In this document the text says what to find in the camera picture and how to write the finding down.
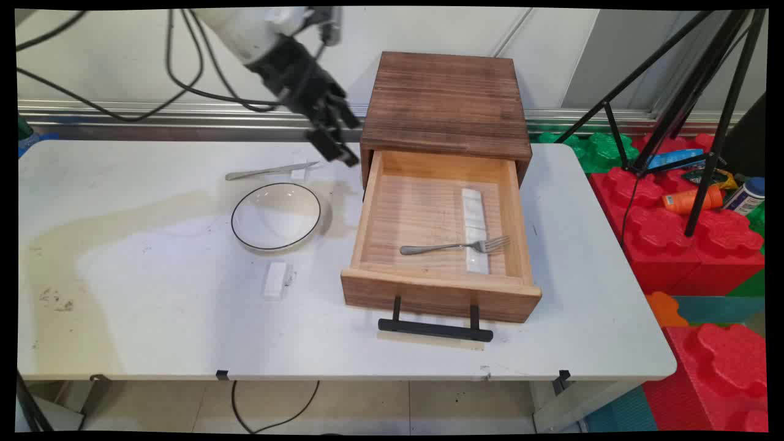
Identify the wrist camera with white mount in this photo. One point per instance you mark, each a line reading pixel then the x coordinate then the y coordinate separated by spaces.
pixel 327 24

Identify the light wooden drawer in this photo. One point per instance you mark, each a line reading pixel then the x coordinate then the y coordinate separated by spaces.
pixel 429 220

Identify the dark brown wooden cabinet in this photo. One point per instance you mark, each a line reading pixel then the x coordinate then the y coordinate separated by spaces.
pixel 446 104

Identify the long white cutlery rest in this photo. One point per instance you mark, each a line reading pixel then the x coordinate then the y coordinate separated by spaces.
pixel 473 211

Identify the small white cutlery rest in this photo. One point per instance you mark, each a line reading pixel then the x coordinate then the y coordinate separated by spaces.
pixel 299 174
pixel 275 280

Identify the green foam block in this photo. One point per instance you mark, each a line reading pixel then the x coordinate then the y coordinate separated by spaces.
pixel 591 150

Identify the silver fork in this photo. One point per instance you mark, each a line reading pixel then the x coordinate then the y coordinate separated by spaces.
pixel 441 247

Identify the black tripod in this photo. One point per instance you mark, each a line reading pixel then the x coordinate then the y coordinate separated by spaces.
pixel 710 122

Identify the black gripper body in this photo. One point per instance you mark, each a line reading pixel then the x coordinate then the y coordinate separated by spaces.
pixel 294 73

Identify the teal foam mat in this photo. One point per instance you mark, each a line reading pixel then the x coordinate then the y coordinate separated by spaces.
pixel 723 309

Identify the orange bottle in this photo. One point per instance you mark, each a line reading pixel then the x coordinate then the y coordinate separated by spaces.
pixel 689 200

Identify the yellow and dark snack packet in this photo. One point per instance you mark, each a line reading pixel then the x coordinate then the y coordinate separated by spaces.
pixel 723 179

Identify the silver table knife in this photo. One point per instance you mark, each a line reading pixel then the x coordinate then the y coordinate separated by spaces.
pixel 263 171

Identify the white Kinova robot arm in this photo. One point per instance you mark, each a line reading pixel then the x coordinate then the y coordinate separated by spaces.
pixel 245 27

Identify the aluminium wall rail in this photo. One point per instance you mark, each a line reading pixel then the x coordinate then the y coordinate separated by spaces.
pixel 153 110

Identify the large red foam block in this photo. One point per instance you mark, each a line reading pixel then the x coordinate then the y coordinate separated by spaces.
pixel 667 245

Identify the white bottle with blue cap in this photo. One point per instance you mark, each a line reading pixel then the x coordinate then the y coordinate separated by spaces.
pixel 746 197

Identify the orange foam piece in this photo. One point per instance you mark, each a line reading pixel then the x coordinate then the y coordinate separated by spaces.
pixel 664 309

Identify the white bowl with black rim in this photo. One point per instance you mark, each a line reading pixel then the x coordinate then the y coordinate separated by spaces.
pixel 275 215

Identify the grey metal table leg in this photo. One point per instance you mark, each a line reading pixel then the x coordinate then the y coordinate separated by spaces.
pixel 576 404

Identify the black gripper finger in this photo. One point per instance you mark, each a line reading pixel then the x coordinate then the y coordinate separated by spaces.
pixel 346 113
pixel 334 147

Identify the blue packet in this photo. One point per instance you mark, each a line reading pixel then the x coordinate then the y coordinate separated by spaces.
pixel 674 158

